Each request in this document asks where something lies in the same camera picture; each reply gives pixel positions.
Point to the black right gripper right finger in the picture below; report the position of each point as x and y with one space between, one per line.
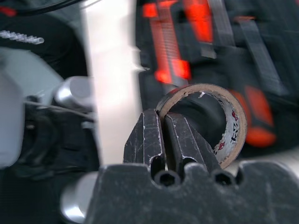
187 142

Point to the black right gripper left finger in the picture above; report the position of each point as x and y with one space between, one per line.
142 140

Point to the black electrical tape roll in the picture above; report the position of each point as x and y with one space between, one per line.
236 130

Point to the black tool case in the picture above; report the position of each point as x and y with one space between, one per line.
289 116

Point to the orange black short screwdriver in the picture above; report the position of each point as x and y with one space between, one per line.
259 112

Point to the grey rounded shape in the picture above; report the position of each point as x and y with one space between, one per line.
74 200

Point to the orange black utility knife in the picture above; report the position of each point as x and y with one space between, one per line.
155 46

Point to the orange voltage tester pen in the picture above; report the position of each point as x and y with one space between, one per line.
198 21

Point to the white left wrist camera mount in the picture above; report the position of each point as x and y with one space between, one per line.
9 116

